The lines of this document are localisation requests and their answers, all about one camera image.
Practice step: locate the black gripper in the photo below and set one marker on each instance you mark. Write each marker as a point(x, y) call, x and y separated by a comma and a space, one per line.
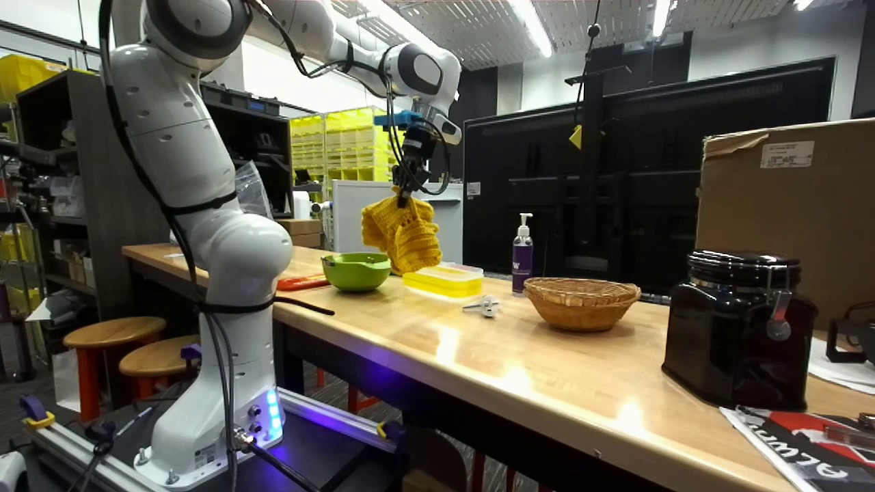
point(420, 151)

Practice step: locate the yellow knitted cloth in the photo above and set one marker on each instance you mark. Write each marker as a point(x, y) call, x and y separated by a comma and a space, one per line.
point(406, 235)

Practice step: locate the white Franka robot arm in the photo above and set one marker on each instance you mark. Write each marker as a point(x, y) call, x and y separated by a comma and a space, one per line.
point(182, 153)

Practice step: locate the green plastic bowl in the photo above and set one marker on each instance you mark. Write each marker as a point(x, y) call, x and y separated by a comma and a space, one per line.
point(355, 273)

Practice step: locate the grey cabinet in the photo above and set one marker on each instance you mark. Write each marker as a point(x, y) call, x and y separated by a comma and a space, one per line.
point(351, 218)

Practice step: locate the small cardboard box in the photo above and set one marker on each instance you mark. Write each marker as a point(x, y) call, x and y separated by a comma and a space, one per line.
point(301, 232)

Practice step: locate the purple soap pump bottle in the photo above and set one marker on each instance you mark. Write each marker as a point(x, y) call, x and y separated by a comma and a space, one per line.
point(522, 261)

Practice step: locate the crumpled clear plastic piece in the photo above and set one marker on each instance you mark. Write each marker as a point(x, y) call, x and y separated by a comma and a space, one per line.
point(481, 307)

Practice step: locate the red rectangular lid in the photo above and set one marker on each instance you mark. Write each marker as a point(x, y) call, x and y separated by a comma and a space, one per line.
point(301, 281)

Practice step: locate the black shelf unit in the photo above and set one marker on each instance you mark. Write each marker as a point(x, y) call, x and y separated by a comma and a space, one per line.
point(261, 146)

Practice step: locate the clear plastic bag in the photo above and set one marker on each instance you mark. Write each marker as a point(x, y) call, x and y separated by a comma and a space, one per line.
point(252, 192)

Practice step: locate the yellow tag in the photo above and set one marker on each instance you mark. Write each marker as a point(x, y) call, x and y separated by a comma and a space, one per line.
point(574, 138)

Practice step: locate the black monitor stand pole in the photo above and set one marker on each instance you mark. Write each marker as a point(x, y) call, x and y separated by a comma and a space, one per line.
point(591, 138)

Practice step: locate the woven wicker basket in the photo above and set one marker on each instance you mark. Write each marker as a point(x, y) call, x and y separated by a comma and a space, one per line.
point(580, 305)

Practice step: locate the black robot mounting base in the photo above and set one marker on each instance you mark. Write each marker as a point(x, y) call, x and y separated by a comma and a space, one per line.
point(317, 447)

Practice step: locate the round wooden stool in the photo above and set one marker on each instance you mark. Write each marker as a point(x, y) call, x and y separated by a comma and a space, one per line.
point(113, 331)
point(156, 358)

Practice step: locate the black glass jar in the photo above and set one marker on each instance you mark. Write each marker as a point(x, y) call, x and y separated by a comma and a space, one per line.
point(738, 336)

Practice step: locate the large cardboard box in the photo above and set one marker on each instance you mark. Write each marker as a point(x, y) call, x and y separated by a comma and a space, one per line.
point(794, 218)

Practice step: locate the yellow blue clamp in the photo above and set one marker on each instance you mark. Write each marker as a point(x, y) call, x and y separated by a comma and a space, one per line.
point(40, 417)

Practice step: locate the red black magazine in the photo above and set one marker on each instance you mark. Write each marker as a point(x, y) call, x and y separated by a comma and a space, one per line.
point(803, 452)

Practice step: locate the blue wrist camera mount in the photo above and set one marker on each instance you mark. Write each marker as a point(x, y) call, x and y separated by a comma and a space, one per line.
point(399, 119)

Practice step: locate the yellow storage bin wall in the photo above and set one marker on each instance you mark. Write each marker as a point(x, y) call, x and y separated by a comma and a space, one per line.
point(336, 151)

